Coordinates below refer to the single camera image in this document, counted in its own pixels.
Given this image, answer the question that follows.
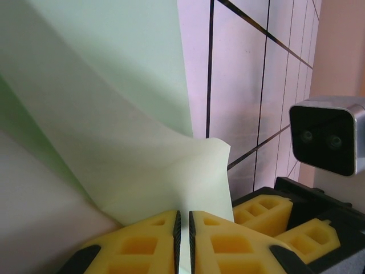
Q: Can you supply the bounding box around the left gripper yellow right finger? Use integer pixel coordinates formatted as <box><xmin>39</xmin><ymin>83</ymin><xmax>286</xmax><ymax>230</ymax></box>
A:
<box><xmin>188</xmin><ymin>210</ymin><xmax>314</xmax><ymax>274</ymax></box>

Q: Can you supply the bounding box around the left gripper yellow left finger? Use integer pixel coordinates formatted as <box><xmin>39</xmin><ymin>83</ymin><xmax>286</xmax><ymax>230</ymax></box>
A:
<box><xmin>56</xmin><ymin>209</ymin><xmax>182</xmax><ymax>274</ymax></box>

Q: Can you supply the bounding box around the light green cloth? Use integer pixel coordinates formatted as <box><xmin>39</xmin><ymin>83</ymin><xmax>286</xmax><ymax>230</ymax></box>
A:
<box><xmin>0</xmin><ymin>0</ymin><xmax>235</xmax><ymax>274</ymax></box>

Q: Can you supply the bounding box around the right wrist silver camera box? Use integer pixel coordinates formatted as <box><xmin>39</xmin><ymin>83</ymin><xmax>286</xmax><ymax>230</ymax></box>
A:
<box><xmin>288</xmin><ymin>96</ymin><xmax>365</xmax><ymax>178</ymax></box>

